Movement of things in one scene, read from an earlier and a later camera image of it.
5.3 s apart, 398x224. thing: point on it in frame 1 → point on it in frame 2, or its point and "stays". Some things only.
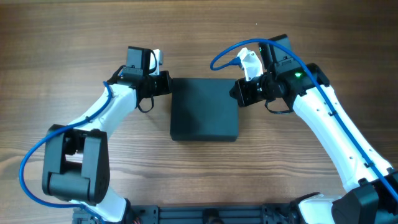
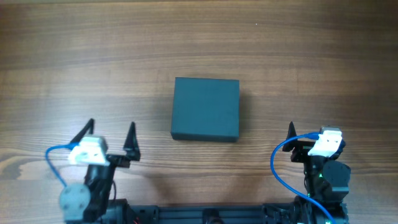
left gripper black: x=166 y=83 → x=115 y=159
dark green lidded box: x=202 y=109 stays
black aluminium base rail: x=198 y=213 stays
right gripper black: x=241 y=92 → x=301 y=149
